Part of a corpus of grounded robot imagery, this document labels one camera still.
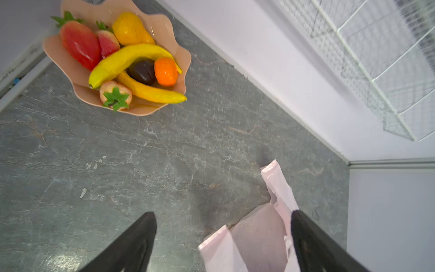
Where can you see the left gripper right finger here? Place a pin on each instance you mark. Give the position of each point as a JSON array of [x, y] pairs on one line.
[[316, 251]]

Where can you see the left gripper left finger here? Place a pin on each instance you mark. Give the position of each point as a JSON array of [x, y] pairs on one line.
[[131, 251]]

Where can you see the pink plastic bag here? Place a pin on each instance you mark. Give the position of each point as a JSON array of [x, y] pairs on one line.
[[262, 240]]

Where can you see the pale strawberry green leaves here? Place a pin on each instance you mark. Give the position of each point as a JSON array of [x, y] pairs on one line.
[[115, 96]]

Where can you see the yellow banana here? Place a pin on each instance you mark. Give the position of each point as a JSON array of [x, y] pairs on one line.
[[149, 93], [110, 67]]

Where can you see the dark purple plum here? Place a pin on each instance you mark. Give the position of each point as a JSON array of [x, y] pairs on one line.
[[143, 71]]

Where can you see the orange fruit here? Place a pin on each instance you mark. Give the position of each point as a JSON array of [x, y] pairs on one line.
[[166, 71]]

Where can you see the small red strawberry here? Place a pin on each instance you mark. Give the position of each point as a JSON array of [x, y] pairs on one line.
[[107, 40]]

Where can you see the large red strawberry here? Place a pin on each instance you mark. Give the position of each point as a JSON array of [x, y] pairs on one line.
[[79, 40]]

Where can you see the yellow lemon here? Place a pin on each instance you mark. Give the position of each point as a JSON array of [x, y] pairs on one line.
[[129, 30]]

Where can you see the pink wavy fruit plate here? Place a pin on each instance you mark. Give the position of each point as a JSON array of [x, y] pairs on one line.
[[85, 83]]

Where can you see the long white wire basket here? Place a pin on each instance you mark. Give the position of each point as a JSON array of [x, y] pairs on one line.
[[383, 51]]

